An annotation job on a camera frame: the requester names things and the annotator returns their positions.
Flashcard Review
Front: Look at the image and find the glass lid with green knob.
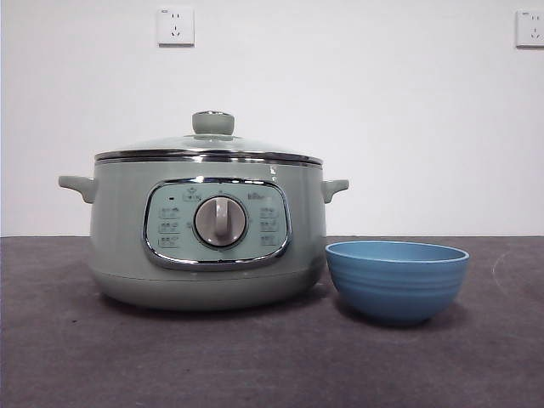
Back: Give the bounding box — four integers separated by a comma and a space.
93, 110, 323, 165

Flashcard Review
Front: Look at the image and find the pale green electric steamer pot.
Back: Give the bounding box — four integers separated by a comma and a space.
58, 157, 350, 312

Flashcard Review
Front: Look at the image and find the blue ribbed bowl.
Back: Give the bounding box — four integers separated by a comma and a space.
325, 240, 471, 327

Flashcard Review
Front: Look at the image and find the white wall socket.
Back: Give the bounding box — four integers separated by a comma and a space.
157, 7, 196, 47
515, 9, 544, 48

